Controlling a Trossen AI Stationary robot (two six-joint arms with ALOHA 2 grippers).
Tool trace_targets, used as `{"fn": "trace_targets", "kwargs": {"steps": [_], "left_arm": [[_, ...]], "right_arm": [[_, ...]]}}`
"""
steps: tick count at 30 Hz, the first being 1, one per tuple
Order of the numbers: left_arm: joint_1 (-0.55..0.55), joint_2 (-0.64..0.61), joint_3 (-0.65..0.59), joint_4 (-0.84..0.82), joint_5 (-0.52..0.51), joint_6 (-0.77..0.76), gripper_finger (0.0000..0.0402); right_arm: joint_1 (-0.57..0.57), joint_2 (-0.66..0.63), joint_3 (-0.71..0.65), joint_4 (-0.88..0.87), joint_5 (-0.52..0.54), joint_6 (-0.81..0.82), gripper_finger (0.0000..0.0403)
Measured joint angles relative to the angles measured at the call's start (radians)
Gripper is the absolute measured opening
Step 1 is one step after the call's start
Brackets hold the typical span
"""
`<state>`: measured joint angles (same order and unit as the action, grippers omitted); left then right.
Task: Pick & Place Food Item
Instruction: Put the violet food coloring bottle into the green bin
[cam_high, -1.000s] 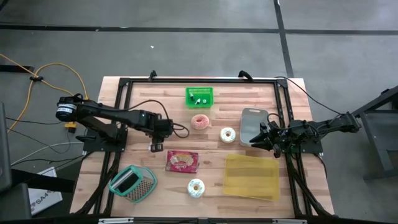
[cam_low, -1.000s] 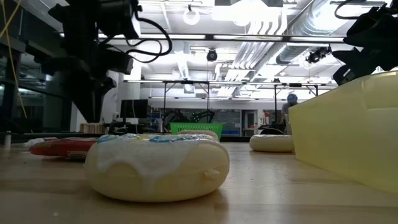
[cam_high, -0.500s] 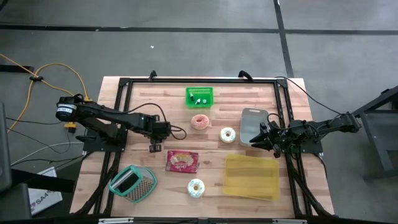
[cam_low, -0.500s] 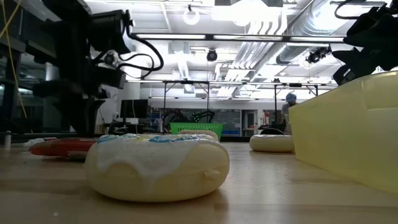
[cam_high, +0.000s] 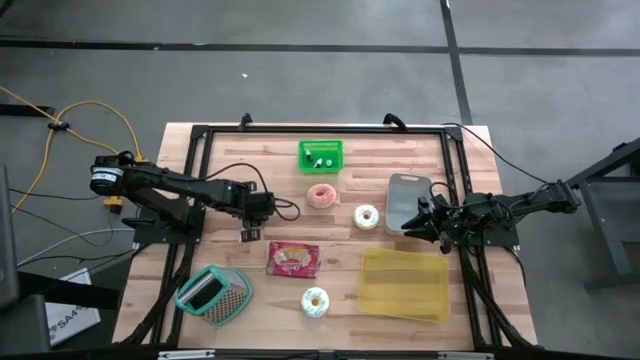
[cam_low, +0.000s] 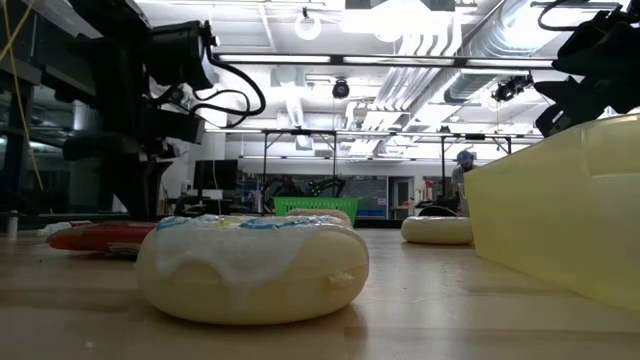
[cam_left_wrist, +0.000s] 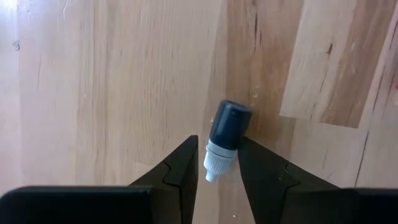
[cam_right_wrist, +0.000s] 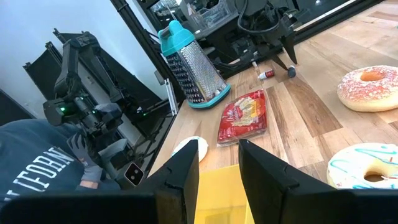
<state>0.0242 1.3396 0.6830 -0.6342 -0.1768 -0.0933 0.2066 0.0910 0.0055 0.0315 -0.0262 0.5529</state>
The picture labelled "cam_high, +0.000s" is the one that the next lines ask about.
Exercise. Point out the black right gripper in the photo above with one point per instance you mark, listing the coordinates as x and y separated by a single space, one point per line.
450 220

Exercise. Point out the white printed box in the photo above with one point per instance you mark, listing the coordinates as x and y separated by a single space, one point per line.
70 315

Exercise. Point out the teal-trimmed metal box grater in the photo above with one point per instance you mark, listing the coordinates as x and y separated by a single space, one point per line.
225 305

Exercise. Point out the red snack packet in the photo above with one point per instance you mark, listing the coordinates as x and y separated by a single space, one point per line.
292 260

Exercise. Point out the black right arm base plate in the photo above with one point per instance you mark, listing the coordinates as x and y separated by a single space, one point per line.
500 239

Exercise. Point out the silver metal bracket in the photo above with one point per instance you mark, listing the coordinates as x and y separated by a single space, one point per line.
465 356
185 355

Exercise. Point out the pink sugared donut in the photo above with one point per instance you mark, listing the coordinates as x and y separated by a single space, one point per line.
314 202

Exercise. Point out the black metal rig frame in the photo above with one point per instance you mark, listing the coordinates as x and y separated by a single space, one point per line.
325 129

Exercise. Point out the black metal stand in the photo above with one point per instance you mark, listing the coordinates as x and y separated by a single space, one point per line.
620 250

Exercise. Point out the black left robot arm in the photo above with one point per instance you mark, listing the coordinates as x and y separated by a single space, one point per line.
165 182

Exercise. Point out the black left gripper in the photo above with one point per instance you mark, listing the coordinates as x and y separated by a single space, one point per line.
255 202

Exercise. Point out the yellow translucent plastic bin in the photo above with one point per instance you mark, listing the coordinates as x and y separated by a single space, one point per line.
405 285

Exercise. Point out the yellow plug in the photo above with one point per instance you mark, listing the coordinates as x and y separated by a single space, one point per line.
113 202

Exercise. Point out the grey translucent plastic tray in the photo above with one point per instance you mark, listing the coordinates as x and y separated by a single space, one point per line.
402 200

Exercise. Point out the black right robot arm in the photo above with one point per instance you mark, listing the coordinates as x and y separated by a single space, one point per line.
530 200

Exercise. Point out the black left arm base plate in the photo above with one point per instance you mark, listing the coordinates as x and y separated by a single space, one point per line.
150 232

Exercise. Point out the green plastic mesh basket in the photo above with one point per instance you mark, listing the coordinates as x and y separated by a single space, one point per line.
320 145

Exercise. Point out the blue-striped white iced donut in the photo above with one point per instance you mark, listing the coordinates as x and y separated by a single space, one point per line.
307 310

